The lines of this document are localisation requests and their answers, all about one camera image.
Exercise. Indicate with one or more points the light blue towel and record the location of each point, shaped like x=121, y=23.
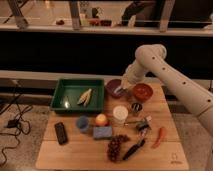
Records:
x=119, y=90

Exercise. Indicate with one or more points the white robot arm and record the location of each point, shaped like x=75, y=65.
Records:
x=196, y=99

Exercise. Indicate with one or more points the purple bowl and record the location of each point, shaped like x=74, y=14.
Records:
x=112, y=85

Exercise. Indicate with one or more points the red bowl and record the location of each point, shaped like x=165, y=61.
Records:
x=142, y=92

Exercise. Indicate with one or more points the white cup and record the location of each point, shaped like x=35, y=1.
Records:
x=120, y=114

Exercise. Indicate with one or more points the yellow red apple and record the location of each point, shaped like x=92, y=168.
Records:
x=101, y=120

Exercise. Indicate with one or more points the small black striped cup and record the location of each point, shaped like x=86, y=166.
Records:
x=136, y=108

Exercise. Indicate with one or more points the green plastic tray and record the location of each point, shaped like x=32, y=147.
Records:
x=68, y=92

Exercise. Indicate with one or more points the blue cup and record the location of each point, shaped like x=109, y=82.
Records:
x=82, y=124

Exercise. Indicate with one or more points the blue sponge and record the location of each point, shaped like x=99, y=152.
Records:
x=102, y=132

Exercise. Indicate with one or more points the small metal toy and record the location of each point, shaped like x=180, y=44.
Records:
x=140, y=125

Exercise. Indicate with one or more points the wooden table board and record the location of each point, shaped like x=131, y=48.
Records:
x=83, y=153

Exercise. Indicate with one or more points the bunch of dark grapes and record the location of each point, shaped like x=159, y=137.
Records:
x=114, y=146

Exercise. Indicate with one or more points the black remote control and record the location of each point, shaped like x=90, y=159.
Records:
x=61, y=133

